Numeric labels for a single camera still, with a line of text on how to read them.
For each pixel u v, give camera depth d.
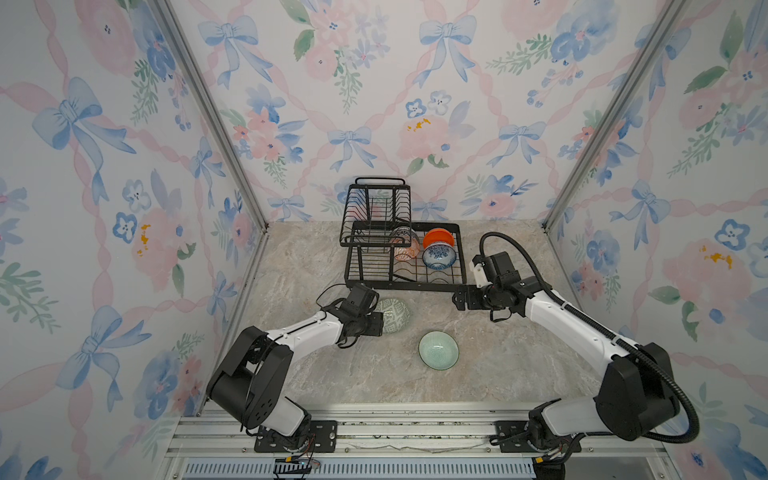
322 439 0.73
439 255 1.07
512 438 0.72
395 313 0.94
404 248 0.84
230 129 0.93
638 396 0.42
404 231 1.09
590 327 0.49
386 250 0.87
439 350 0.86
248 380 0.45
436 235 1.05
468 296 0.76
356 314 0.70
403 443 0.74
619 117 0.87
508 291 0.62
